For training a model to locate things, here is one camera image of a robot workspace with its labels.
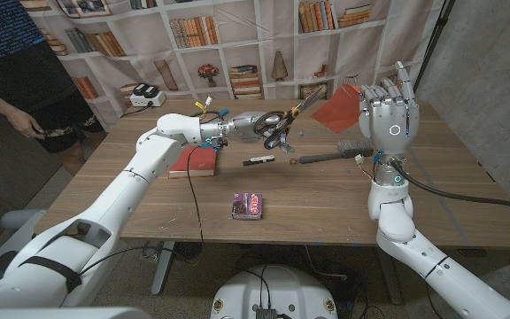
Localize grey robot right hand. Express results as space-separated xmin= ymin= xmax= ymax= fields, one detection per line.
xmin=358 ymin=60 xmax=421 ymax=156

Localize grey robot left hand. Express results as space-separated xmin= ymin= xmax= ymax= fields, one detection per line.
xmin=228 ymin=110 xmax=296 ymax=155

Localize black orange handled scissors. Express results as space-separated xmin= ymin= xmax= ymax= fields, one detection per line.
xmin=252 ymin=86 xmax=327 ymax=151

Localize red origami paper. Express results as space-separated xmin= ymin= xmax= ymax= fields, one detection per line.
xmin=311 ymin=83 xmax=363 ymax=135

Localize black and white marker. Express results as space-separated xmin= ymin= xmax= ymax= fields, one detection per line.
xmin=242 ymin=154 xmax=276 ymax=167

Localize red hardcover book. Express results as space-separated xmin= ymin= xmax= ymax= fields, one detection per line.
xmin=167 ymin=144 xmax=218 ymax=180

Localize grey hair brush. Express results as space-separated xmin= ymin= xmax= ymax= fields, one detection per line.
xmin=289 ymin=138 xmax=375 ymax=166

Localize purple jello box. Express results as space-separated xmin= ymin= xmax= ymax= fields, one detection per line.
xmin=231 ymin=191 xmax=264 ymax=221

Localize printed bookshelf backdrop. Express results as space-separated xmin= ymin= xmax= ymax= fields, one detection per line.
xmin=15 ymin=0 xmax=446 ymax=129

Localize black backdrop stand pole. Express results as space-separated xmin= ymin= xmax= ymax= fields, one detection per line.
xmin=408 ymin=0 xmax=456 ymax=101

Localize white power adapter box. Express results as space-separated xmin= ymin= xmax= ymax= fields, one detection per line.
xmin=128 ymin=82 xmax=166 ymax=108

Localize white table leg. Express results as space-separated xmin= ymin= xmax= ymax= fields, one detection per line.
xmin=151 ymin=241 xmax=176 ymax=296

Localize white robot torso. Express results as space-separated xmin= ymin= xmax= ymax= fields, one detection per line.
xmin=209 ymin=264 xmax=339 ymax=319

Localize standing person in black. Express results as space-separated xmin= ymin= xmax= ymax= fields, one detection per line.
xmin=0 ymin=0 xmax=105 ymax=176

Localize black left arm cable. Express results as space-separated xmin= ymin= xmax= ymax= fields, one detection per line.
xmin=77 ymin=144 xmax=205 ymax=278

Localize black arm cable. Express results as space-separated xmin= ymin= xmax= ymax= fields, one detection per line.
xmin=77 ymin=144 xmax=205 ymax=278
xmin=390 ymin=158 xmax=510 ymax=238

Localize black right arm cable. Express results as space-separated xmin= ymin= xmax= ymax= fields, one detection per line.
xmin=390 ymin=158 xmax=510 ymax=238

